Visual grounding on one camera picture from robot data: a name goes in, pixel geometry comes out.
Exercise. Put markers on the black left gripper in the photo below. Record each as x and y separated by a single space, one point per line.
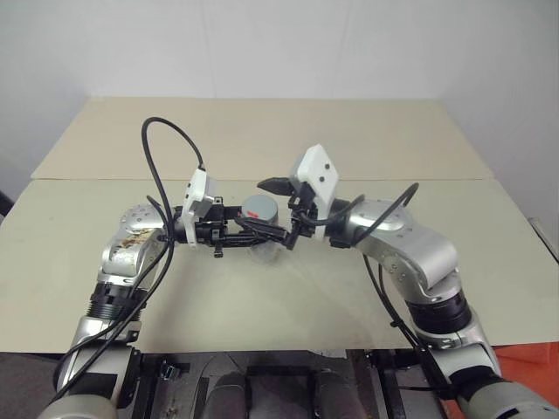
209 229

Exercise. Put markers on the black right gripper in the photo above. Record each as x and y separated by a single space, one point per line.
303 203

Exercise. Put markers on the grey round jar lid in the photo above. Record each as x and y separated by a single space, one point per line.
262 207

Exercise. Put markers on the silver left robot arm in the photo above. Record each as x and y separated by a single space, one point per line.
126 255

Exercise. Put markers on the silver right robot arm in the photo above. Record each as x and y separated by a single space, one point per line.
419 251

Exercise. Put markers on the dark rounded shape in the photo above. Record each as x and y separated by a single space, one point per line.
229 395

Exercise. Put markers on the dark object at room edge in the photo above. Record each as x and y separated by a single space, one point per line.
4 198

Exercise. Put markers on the orange object under table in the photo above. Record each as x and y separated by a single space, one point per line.
528 360

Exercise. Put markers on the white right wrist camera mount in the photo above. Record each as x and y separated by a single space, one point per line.
321 174

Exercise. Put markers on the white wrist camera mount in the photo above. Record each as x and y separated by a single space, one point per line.
196 192
321 174

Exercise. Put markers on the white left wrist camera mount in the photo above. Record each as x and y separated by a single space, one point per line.
196 192

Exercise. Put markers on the black frame under table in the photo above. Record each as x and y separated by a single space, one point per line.
279 375

